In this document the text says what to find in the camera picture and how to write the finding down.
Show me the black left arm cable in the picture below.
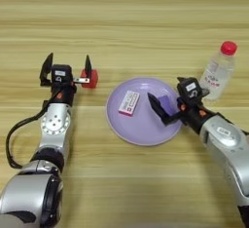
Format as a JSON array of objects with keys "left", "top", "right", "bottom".
[{"left": 5, "top": 89, "right": 62, "bottom": 170}]

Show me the purple rectangular block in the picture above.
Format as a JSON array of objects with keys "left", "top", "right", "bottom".
[{"left": 158, "top": 95, "right": 179, "bottom": 116}]

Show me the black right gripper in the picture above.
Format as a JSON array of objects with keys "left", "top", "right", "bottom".
[{"left": 147, "top": 76, "right": 217, "bottom": 134}]

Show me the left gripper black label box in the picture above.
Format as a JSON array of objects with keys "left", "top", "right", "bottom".
[{"left": 52, "top": 64, "right": 73, "bottom": 84}]

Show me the white red eraser box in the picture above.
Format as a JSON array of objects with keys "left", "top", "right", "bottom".
[{"left": 118, "top": 90, "right": 141, "bottom": 117}]

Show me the red cube block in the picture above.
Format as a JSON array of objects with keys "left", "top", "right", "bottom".
[{"left": 80, "top": 68, "right": 99, "bottom": 89}]

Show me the lilac round plate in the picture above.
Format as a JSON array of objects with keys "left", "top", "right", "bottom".
[{"left": 105, "top": 77, "right": 183, "bottom": 147}]

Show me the clear bottle red cap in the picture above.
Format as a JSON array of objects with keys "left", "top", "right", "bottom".
[{"left": 198, "top": 41, "right": 238, "bottom": 102}]

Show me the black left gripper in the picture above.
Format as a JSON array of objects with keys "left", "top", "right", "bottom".
[{"left": 39, "top": 52, "right": 93, "bottom": 106}]

